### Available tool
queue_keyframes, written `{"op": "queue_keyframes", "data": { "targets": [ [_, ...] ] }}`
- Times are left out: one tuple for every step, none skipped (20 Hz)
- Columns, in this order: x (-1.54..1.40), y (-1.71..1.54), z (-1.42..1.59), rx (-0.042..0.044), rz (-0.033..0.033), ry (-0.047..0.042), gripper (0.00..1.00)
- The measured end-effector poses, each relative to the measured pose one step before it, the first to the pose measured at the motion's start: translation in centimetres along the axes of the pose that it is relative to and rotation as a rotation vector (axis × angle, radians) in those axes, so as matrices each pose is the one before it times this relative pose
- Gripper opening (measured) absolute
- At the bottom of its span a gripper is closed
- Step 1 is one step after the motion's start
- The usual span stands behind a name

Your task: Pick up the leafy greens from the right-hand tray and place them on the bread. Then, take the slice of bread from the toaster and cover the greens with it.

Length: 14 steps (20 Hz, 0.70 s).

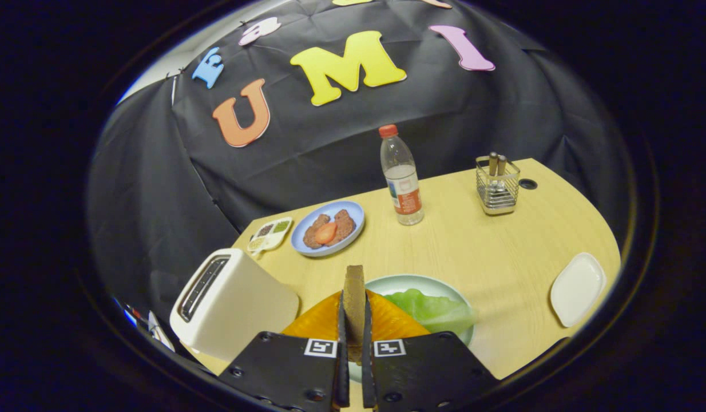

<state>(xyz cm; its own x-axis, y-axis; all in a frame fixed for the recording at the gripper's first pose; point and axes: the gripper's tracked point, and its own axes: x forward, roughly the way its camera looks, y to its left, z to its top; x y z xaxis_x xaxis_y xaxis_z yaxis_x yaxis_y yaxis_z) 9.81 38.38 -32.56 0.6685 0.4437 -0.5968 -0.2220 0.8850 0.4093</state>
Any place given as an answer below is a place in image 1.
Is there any white divided seasoning tray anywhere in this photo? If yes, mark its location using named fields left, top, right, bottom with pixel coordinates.
left=247, top=217, right=294, bottom=255

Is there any pale green plate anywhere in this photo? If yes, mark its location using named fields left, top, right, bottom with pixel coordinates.
left=348, top=274, right=477, bottom=383

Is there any small white rectangular dish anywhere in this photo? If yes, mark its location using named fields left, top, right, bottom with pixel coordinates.
left=550, top=252, right=608, bottom=328

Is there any white toaster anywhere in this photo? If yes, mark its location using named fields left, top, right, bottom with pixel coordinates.
left=169, top=248, right=300, bottom=362

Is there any clear red-capped water bottle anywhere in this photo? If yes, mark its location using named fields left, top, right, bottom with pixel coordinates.
left=379, top=124, right=425, bottom=226

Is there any blue plate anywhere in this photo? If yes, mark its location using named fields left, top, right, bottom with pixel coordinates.
left=291, top=200, right=366, bottom=258

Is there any green lettuce leaf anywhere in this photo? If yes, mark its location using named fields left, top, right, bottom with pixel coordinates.
left=383, top=288, right=478, bottom=336

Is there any white printed object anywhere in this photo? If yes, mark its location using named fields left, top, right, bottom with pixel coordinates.
left=116, top=298, right=176, bottom=352

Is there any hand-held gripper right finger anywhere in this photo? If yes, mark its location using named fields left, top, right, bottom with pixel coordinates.
left=362, top=289, right=499, bottom=412

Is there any brown meat patty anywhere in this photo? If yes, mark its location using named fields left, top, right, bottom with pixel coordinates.
left=303, top=214, right=331, bottom=249
left=330, top=209, right=356, bottom=245

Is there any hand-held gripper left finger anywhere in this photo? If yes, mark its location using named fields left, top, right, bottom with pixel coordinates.
left=219, top=291, right=351, bottom=412

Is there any brown bread slice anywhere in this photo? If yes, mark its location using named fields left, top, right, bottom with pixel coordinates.
left=343, top=265, right=366, bottom=364

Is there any metal wire cutlery holder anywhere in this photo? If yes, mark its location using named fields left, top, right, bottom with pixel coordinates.
left=475, top=155, right=521, bottom=216

